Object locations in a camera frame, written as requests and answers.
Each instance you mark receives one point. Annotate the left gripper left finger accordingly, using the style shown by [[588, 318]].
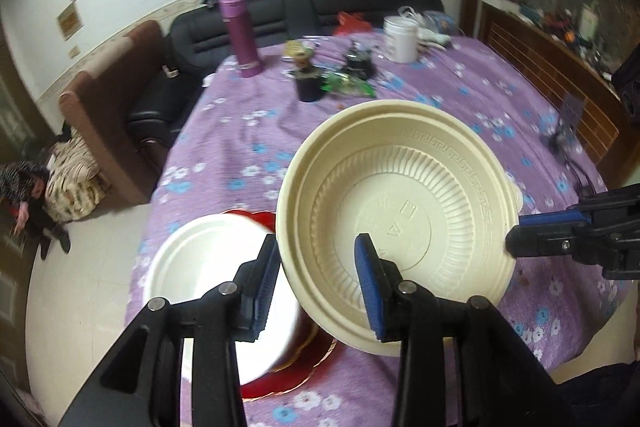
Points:
[[138, 381]]

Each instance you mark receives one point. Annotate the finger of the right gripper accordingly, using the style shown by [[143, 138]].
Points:
[[555, 240], [553, 218]]

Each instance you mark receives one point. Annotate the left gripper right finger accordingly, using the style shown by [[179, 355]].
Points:
[[499, 380]]

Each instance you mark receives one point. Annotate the beige ribbed plastic bowl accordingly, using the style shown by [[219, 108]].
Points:
[[428, 191]]

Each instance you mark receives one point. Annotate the red gold-rimmed flower plate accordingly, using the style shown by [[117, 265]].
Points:
[[300, 356]]

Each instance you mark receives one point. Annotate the grey phone stand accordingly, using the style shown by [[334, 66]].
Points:
[[561, 139]]

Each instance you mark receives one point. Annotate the patterned cushion bundle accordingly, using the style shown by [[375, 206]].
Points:
[[75, 188]]

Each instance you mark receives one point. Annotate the white cloth gloves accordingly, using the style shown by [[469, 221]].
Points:
[[428, 38]]

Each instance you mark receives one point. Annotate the wooden side cabinet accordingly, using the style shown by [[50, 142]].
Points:
[[574, 49]]

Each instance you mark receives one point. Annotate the person crouching on floor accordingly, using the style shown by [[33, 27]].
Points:
[[23, 187]]

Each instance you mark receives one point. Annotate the white plastic tub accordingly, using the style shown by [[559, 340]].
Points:
[[401, 34]]

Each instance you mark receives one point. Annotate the black round ashtray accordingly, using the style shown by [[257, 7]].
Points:
[[358, 62]]

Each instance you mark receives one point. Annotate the green snack wrapper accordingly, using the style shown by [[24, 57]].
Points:
[[345, 84]]

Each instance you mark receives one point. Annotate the wooden glass cabinet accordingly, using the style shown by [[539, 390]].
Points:
[[22, 126]]

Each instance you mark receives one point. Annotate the brown armchair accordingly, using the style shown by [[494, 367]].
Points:
[[101, 97]]

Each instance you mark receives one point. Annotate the black small cup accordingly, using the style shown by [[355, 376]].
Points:
[[309, 84]]

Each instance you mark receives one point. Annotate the red plastic bag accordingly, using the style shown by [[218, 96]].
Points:
[[351, 23]]

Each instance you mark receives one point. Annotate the black leather sofa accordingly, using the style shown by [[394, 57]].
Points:
[[198, 42]]

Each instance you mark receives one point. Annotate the purple thermos bottle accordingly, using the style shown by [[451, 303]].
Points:
[[235, 15]]

